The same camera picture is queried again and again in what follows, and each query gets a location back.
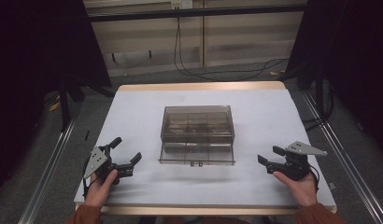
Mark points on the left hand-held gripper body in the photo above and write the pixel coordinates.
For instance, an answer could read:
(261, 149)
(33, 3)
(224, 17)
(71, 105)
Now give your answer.
(96, 161)

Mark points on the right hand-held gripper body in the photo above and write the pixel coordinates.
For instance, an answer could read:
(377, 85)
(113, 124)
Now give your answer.
(297, 168)

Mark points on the person's right hand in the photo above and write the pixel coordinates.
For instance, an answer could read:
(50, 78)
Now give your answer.
(303, 191)

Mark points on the person's left hand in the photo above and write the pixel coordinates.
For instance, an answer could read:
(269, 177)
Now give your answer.
(97, 191)

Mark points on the white table mat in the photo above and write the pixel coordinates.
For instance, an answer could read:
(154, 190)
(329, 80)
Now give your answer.
(143, 124)

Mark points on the black metal stand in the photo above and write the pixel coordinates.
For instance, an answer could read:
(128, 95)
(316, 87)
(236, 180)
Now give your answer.
(65, 109)
(319, 93)

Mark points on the smoky clear plastic compartment box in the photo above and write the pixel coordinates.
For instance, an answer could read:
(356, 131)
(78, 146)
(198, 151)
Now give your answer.
(197, 130)

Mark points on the dark curtain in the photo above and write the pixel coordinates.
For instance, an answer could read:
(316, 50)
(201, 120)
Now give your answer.
(31, 62)
(357, 62)

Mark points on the black horizontal bar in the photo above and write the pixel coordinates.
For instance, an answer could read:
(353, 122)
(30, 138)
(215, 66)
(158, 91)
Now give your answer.
(195, 13)

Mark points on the metal floor rail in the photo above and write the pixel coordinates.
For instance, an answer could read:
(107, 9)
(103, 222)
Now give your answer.
(46, 174)
(351, 168)

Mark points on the white wall socket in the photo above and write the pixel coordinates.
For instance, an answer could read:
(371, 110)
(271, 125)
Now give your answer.
(182, 4)

